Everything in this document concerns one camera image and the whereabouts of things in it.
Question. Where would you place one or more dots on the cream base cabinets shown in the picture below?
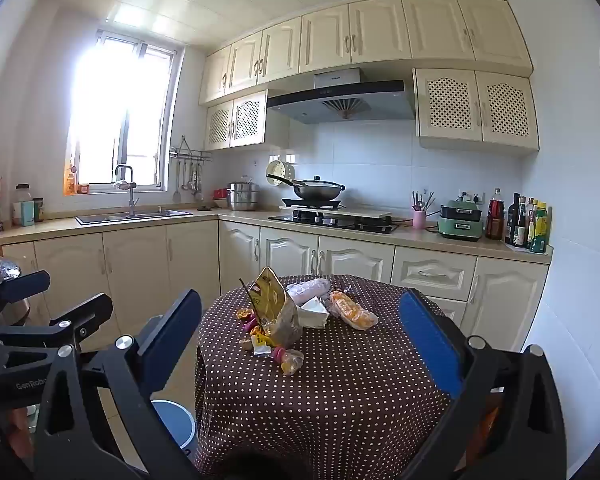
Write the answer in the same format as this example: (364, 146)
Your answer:
(130, 265)

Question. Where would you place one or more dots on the bundle of chopsticks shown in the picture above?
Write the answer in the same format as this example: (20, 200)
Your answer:
(421, 201)

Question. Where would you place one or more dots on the green yellow bottle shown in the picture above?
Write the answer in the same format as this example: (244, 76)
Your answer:
(540, 230)

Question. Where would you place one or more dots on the clear storage jar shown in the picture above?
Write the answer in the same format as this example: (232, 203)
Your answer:
(22, 192)

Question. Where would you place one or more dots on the hanging metal ladle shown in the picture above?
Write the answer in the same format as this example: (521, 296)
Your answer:
(185, 182)

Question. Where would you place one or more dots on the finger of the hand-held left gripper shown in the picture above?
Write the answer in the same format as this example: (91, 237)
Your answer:
(92, 310)
(25, 284)

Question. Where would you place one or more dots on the beige kitchen countertop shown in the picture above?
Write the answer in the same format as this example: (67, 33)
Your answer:
(230, 216)

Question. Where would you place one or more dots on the grey range hood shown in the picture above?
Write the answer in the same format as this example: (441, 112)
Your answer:
(330, 97)

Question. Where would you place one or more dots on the steel kitchen sink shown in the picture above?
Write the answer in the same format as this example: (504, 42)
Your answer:
(130, 217)

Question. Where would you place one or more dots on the yellow white wrapper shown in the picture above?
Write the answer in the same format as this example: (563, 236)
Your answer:
(261, 344)

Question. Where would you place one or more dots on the cream wall cabinets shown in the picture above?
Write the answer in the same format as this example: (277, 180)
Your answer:
(380, 30)

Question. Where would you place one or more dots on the brown sauce bottle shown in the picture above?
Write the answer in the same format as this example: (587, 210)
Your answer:
(530, 220)

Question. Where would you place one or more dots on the blue plastic bin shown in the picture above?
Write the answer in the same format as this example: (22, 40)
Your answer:
(175, 425)

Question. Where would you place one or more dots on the white wall socket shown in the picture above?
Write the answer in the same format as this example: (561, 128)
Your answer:
(472, 196)

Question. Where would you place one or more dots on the green electric cooker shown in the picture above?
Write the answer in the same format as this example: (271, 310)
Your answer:
(460, 225)

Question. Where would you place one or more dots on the teal box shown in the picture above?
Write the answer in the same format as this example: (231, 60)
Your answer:
(27, 214)

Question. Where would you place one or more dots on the small orange candy wrapper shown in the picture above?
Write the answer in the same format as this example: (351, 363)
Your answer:
(245, 314)

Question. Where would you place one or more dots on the black glass gas stove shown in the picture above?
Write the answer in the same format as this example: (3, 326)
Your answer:
(340, 224)

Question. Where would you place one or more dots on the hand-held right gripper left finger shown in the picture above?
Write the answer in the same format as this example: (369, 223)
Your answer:
(175, 335)

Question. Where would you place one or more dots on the kitchen window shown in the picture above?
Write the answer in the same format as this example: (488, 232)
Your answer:
(120, 110)

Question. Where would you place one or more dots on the clear orange bread bag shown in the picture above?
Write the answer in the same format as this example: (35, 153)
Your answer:
(352, 312)

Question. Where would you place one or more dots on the hanging metal skimmer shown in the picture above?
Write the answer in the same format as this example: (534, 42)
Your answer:
(198, 190)

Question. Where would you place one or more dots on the person's left hand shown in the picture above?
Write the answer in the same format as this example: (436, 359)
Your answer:
(19, 430)

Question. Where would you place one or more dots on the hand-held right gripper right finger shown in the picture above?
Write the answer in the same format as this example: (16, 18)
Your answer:
(430, 340)

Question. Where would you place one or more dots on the pink white plastic package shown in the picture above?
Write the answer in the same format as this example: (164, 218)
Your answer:
(307, 290)

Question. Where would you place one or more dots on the cream lattice door cabinet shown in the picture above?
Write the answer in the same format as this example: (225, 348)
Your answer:
(240, 120)
(475, 105)

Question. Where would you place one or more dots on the red container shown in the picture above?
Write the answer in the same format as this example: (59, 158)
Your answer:
(220, 193)

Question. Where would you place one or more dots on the dark glass bottle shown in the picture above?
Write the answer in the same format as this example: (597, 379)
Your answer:
(512, 217)
(520, 230)

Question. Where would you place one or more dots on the orange bottle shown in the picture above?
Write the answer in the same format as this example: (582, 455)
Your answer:
(70, 182)

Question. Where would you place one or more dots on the hanging metal spatula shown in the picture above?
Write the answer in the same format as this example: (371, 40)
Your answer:
(177, 195)

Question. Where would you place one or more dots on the cream colander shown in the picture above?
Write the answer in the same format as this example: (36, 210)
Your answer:
(280, 170)

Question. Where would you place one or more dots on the black wok with lid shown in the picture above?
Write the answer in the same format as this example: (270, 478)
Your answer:
(317, 190)

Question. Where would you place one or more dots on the metal utensil rack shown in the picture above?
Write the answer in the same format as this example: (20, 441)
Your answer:
(190, 152)

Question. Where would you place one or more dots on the steel steamer pot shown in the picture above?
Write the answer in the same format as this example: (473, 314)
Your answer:
(243, 197)

